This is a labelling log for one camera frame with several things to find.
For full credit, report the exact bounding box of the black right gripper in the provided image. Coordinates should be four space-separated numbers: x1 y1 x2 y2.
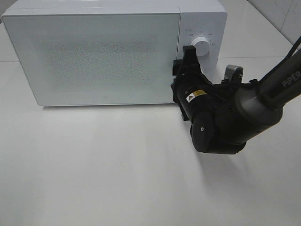
171 46 226 122

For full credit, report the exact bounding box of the upper white power knob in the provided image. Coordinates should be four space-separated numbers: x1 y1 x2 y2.
191 35 211 57

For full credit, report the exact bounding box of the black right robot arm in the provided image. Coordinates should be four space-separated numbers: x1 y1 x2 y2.
171 46 301 154

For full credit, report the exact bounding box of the white microwave door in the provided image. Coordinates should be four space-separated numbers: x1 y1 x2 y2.
3 14 179 106

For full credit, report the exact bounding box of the white microwave oven body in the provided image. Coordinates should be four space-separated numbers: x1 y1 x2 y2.
5 7 228 110

